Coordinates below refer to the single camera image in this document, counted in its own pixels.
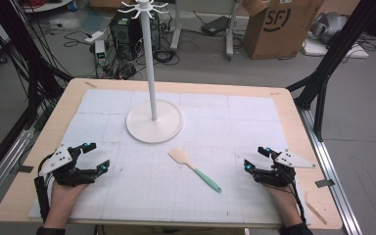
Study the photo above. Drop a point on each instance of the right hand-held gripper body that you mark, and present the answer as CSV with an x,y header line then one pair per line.
x,y
282,169

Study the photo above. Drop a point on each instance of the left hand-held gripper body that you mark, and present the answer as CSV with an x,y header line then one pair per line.
x,y
60,158

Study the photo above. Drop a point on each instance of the person's right hand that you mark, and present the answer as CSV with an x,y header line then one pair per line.
x,y
282,197

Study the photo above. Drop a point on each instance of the person's left hand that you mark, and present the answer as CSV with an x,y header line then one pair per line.
x,y
66,197

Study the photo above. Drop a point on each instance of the black tape piece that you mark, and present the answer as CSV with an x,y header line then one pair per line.
x,y
25,169
324,183

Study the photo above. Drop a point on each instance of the brown tape piece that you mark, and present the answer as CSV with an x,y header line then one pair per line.
x,y
90,84

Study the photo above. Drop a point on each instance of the white hook stand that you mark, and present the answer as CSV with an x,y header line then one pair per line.
x,y
153,122

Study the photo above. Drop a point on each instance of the white grid mat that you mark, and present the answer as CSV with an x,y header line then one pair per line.
x,y
176,196

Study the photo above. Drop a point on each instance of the small device with green display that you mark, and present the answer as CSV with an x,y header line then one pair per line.
x,y
100,52

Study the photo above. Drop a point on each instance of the white power strip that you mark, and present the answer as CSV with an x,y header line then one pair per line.
x,y
94,36

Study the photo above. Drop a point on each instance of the white stand legs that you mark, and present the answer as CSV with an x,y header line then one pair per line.
x,y
230,36

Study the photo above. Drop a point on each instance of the black computer tower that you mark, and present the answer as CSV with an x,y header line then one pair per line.
x,y
127,32

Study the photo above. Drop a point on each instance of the brown cardboard box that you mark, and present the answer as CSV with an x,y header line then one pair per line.
x,y
279,29

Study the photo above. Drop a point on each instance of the white flat board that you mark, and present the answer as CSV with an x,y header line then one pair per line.
x,y
355,52

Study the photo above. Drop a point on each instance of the black power adapter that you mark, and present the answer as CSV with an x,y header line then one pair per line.
x,y
215,25

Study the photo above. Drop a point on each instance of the grey round appliance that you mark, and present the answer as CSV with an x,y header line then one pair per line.
x,y
331,26

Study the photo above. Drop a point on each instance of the aluminium rail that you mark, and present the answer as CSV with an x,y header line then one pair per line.
x,y
3,169
333,169

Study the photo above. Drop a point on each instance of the black metal frame stand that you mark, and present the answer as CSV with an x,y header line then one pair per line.
x,y
29,58
326,75

